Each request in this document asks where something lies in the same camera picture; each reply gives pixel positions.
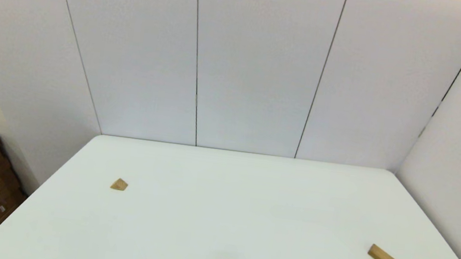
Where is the rectangular wooden building block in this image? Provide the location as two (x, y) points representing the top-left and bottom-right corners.
(367, 243), (400, 259)

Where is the triangular wooden building block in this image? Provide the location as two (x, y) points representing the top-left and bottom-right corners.
(110, 177), (129, 192)

